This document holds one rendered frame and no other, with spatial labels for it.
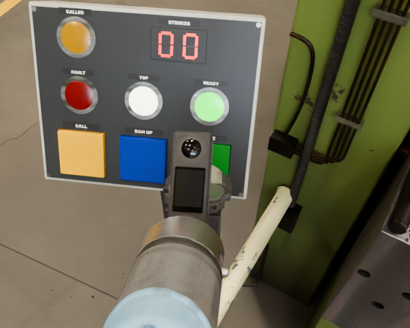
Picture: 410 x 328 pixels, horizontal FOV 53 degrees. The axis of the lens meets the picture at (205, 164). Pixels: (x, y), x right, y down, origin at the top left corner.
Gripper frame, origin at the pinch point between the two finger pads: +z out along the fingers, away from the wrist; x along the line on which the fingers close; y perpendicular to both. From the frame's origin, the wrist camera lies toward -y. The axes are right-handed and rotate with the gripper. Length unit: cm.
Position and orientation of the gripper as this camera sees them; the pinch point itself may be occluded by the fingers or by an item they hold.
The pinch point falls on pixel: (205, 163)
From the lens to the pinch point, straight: 63.6
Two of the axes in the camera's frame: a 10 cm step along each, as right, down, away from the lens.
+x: 9.9, 1.0, -0.7
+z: 1.1, -3.7, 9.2
